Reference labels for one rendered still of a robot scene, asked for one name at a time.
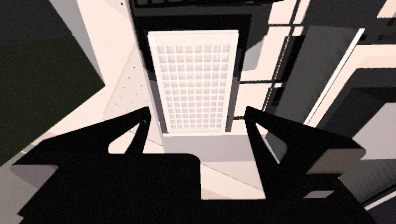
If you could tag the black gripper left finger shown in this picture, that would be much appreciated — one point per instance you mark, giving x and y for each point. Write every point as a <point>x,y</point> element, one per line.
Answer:
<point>96,138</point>

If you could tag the white well plate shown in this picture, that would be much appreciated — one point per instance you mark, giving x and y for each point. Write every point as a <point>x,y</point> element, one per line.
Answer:
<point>205,83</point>

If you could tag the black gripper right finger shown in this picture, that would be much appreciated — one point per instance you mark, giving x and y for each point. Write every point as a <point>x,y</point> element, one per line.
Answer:
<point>311,152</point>

